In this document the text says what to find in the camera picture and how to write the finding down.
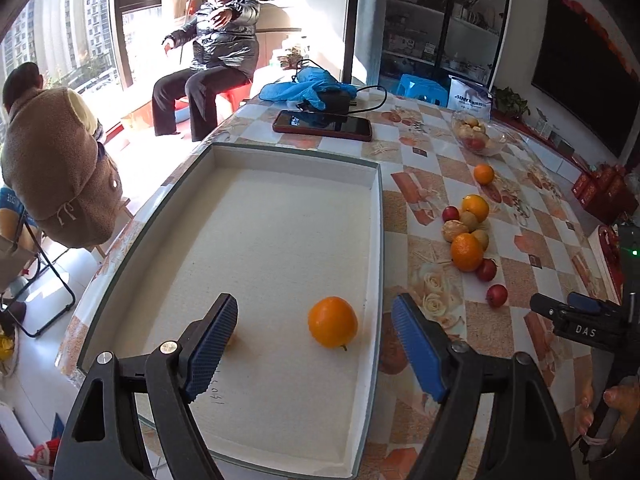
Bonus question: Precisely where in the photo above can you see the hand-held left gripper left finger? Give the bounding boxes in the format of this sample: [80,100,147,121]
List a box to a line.
[52,292,239,480]

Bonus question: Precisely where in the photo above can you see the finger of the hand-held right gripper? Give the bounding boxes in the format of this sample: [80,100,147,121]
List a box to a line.
[530,292,571,330]
[566,291,624,318]

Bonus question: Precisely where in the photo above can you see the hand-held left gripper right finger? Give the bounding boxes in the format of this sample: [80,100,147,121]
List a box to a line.
[391,292,573,480]

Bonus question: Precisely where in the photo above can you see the large orange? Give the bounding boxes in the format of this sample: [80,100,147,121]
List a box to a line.
[450,232,485,273]

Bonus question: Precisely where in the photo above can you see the white shallow box tray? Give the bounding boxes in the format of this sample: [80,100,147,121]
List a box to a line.
[77,142,385,479]

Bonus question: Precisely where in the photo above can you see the person's right hand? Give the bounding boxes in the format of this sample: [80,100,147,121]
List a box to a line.
[575,375,640,448]

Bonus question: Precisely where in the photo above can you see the red snack tray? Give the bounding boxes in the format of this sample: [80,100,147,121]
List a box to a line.
[597,225,624,288]

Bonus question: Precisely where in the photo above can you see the red gift box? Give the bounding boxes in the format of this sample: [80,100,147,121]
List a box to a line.
[590,164,632,223]
[571,172,601,207]

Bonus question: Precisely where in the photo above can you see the white television console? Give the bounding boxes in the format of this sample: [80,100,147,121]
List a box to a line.
[492,110,593,183]

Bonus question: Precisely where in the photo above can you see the glass bowl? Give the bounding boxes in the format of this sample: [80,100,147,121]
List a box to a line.
[451,109,507,157]

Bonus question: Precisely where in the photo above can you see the black folding chair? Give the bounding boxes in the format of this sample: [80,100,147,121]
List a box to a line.
[0,220,77,338]

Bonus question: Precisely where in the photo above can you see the potted green plant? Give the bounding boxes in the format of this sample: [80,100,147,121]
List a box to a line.
[492,87,531,121]

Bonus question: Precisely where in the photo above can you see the white plastic bag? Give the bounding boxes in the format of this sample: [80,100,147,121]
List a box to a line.
[447,76,493,121]

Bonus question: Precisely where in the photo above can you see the smartphone in red case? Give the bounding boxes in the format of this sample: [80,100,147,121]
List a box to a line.
[272,110,373,142]

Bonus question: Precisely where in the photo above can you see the red plastic stool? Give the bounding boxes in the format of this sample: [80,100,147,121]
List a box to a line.
[217,81,253,112]

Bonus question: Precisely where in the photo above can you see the blue plastic stool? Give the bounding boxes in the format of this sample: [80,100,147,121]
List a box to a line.
[397,74,448,108]

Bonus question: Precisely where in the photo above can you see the blue cloth bag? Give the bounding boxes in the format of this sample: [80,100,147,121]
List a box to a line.
[260,67,358,107]

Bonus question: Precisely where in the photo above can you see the red paper garland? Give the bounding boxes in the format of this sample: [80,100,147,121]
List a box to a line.
[545,0,640,68]

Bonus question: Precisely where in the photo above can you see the glass door cabinet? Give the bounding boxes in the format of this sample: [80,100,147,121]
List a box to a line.
[380,0,514,86]

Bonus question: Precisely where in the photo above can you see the black wall television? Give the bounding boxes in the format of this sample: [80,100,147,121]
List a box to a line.
[531,0,640,158]

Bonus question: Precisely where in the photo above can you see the black charger with cable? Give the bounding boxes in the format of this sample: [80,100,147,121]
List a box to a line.
[294,58,389,117]

